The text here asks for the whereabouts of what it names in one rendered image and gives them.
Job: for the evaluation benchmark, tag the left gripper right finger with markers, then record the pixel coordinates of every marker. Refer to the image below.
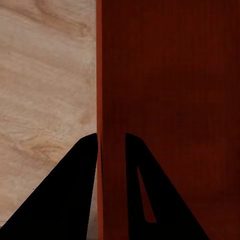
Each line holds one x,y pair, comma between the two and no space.
174,220

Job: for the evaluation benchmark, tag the storage box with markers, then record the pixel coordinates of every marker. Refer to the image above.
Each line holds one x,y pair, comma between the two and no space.
168,72

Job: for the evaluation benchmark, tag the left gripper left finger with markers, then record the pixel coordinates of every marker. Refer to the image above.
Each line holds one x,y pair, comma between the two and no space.
59,208

